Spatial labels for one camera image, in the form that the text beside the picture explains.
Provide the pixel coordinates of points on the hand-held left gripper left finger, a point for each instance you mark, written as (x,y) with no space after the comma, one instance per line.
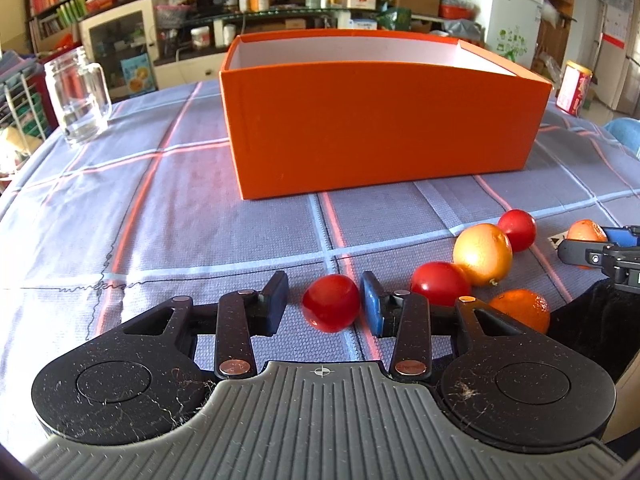
(274,305)

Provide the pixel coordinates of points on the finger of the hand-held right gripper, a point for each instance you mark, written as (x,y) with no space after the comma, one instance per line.
(575,252)
(619,236)

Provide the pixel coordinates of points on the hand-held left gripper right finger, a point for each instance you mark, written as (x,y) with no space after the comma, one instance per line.
(371,305)

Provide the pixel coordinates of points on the orange mandarin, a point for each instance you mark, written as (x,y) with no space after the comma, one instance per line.
(525,307)
(585,231)

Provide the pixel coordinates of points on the red tomato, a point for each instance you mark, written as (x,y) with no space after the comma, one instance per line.
(330,305)
(517,229)
(440,282)

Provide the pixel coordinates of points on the orange cardboard box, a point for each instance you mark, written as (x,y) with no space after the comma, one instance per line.
(380,125)

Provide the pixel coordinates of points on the white printed card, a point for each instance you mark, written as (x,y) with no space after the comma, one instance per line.
(559,241)

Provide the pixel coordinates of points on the large yellow orange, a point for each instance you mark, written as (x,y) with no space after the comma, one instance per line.
(482,255)

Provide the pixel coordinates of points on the blue checked tablecloth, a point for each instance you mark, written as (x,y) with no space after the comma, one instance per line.
(175,210)

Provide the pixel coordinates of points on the red cylindrical can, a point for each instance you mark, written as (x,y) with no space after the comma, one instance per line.
(574,87)

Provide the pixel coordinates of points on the wooden display cabinet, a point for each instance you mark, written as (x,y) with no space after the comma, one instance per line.
(555,25)

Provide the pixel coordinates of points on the white chest freezer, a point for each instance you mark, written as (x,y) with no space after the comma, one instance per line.
(510,10)

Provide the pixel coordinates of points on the white TV cabinet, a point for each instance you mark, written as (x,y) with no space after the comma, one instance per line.
(200,55)

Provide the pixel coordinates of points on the red basin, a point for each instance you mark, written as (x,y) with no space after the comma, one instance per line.
(456,11)

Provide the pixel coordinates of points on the blue white box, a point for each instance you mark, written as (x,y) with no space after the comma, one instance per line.
(363,23)

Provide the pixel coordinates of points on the green bag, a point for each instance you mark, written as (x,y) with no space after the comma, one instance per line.
(394,18)

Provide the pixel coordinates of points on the clear glass mug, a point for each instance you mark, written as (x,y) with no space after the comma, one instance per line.
(75,95)

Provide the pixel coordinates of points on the white glass door cabinet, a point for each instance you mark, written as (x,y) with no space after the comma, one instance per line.
(120,45)

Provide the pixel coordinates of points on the orange white tin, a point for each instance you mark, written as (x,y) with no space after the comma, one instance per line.
(260,0)

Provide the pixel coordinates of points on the pink plastic basket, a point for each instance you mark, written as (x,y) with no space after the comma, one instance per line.
(172,14)

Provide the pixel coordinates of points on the bookshelf with books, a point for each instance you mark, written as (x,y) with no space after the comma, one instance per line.
(55,0)

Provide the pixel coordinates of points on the wall calendar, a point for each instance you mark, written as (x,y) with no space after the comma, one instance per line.
(615,27)

